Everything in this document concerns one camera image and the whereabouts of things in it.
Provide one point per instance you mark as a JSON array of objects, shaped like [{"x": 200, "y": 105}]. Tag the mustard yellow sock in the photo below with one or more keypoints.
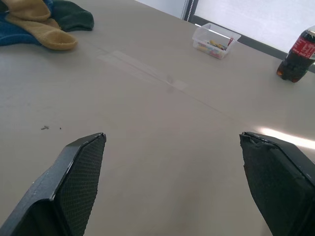
[
  {"x": 54, "y": 39},
  {"x": 29, "y": 9}
]

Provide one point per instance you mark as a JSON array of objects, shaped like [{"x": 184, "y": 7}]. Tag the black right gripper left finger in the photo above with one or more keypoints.
[{"x": 66, "y": 186}]

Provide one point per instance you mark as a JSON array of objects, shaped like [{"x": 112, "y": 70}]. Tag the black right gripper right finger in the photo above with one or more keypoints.
[{"x": 280, "y": 186}]

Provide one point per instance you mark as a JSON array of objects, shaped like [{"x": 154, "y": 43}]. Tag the cola bottle with red cap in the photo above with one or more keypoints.
[{"x": 299, "y": 54}]

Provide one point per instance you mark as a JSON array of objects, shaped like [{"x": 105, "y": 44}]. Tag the dark green sock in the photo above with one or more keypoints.
[{"x": 73, "y": 17}]

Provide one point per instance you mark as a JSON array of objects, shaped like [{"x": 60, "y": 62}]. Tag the blue sock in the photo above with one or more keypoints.
[
  {"x": 14, "y": 34},
  {"x": 49, "y": 3}
]

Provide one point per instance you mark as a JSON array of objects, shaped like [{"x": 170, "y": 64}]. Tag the clear plastic box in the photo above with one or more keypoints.
[{"x": 216, "y": 50}]

